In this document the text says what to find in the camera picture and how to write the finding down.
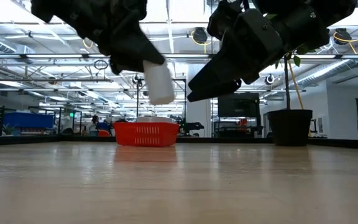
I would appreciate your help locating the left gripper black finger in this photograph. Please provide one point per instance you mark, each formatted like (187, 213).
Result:
(140, 46)
(126, 66)

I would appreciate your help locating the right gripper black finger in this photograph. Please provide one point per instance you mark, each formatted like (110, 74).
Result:
(225, 68)
(216, 91)

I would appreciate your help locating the white pill bottle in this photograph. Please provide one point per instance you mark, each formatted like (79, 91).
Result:
(160, 87)

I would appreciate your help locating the red plastic slotted basket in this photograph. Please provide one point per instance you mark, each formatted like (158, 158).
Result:
(145, 133)

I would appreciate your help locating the black monitor screen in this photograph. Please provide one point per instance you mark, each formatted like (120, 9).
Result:
(238, 105)

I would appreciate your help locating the black desk equipment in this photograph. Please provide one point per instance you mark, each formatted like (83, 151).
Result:
(191, 126)

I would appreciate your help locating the green leafy plant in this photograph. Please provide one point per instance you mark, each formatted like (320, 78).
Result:
(287, 93)

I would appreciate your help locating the person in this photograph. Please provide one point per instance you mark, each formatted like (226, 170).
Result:
(102, 126)

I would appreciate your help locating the small green plant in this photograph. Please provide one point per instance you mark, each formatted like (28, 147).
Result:
(7, 129)

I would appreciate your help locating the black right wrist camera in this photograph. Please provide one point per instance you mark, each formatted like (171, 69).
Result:
(224, 18)

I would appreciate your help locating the silver ventilation duct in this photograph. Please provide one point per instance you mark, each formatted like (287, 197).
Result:
(325, 73)

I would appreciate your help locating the black metal table frame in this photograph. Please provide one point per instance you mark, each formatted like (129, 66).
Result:
(42, 140)

